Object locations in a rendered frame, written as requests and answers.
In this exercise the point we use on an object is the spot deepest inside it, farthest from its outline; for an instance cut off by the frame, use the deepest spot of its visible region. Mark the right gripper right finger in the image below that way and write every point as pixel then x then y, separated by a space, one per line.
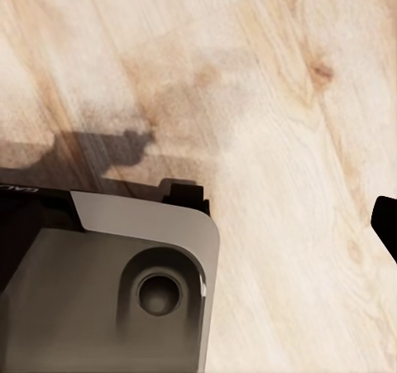
pixel 384 222

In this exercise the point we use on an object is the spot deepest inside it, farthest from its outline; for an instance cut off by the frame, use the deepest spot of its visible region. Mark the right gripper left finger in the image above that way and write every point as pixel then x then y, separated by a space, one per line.
pixel 20 223

